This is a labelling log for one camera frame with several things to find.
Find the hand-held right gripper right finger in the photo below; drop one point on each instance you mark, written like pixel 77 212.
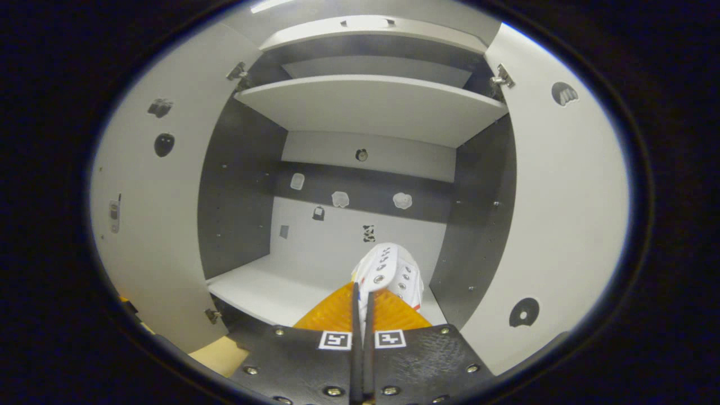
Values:
pixel 422 365

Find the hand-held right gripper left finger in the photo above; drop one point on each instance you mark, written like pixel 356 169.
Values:
pixel 304 365

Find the white canvas shoe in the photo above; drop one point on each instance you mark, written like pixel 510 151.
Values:
pixel 394 270

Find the white shoe cabinet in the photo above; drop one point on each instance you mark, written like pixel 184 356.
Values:
pixel 236 185

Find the white shoe cabinet door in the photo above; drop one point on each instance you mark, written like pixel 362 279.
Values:
pixel 562 214
pixel 157 225

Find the white cabinet shelf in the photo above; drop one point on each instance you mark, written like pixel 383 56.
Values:
pixel 371 107
pixel 270 287

